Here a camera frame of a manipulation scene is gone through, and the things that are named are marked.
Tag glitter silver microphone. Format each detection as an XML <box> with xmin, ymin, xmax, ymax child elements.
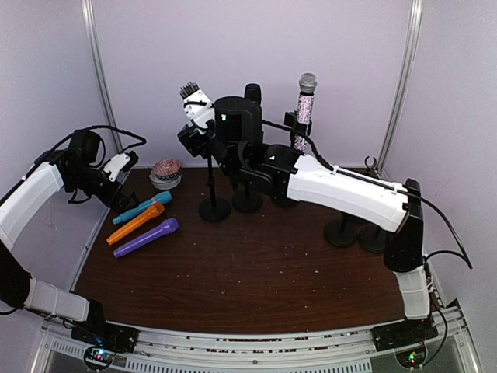
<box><xmin>294</xmin><ymin>72</ymin><xmax>318</xmax><ymax>152</ymax></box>

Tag purple microphone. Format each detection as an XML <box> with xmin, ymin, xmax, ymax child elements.
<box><xmin>113</xmin><ymin>218</ymin><xmax>179</xmax><ymax>258</ymax></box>

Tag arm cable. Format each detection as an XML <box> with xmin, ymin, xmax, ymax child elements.
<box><xmin>30</xmin><ymin>124</ymin><xmax>148</xmax><ymax>172</ymax></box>
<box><xmin>262</xmin><ymin>119</ymin><xmax>474</xmax><ymax>270</ymax></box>

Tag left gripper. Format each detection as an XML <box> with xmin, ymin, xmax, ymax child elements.
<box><xmin>68</xmin><ymin>164</ymin><xmax>139</xmax><ymax>214</ymax></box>

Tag blue microphone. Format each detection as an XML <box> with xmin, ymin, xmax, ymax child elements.
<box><xmin>113</xmin><ymin>191</ymin><xmax>172</xmax><ymax>225</ymax></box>

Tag orange microphone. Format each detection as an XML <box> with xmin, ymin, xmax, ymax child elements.
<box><xmin>106</xmin><ymin>202</ymin><xmax>165</xmax><ymax>246</ymax></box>

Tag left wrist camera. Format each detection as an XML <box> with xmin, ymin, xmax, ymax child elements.
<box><xmin>102</xmin><ymin>151</ymin><xmax>139</xmax><ymax>182</ymax></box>

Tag front aluminium rail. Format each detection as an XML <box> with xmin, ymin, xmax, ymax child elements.
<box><xmin>30</xmin><ymin>302</ymin><xmax>482</xmax><ymax>373</ymax></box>

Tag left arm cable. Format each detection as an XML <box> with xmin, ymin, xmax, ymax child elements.
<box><xmin>30</xmin><ymin>124</ymin><xmax>148</xmax><ymax>172</ymax></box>

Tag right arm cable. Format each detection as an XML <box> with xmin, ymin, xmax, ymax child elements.
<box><xmin>262</xmin><ymin>119</ymin><xmax>474</xmax><ymax>270</ymax></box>

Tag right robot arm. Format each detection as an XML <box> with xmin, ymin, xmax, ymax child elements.
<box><xmin>178</xmin><ymin>96</ymin><xmax>431</xmax><ymax>343</ymax></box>

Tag pink mic stand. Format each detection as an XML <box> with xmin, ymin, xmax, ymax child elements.
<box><xmin>198</xmin><ymin>155</ymin><xmax>231</xmax><ymax>222</ymax></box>

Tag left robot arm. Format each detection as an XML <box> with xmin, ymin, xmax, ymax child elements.
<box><xmin>1</xmin><ymin>125</ymin><xmax>140</xmax><ymax>352</ymax></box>

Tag right aluminium post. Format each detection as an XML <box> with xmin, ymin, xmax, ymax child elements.
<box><xmin>377</xmin><ymin>0</ymin><xmax>423</xmax><ymax>176</ymax></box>

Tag mic stand front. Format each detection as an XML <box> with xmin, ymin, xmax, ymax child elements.
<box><xmin>357</xmin><ymin>225</ymin><xmax>387</xmax><ymax>254</ymax></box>

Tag black mic stand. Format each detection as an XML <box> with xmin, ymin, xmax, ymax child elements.
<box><xmin>231</xmin><ymin>183</ymin><xmax>263</xmax><ymax>213</ymax></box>

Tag aluminium post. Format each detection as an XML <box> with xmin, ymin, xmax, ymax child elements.
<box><xmin>377</xmin><ymin>0</ymin><xmax>423</xmax><ymax>176</ymax></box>
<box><xmin>81</xmin><ymin>0</ymin><xmax>118</xmax><ymax>129</ymax></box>

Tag glitter mic stand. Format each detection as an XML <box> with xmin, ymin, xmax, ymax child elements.
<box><xmin>270</xmin><ymin>110</ymin><xmax>314</xmax><ymax>207</ymax></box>

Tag black microphone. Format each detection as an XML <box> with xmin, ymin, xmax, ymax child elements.
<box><xmin>244</xmin><ymin>83</ymin><xmax>262</xmax><ymax>106</ymax></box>

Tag left aluminium post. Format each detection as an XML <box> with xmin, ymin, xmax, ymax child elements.
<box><xmin>81</xmin><ymin>0</ymin><xmax>118</xmax><ymax>129</ymax></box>

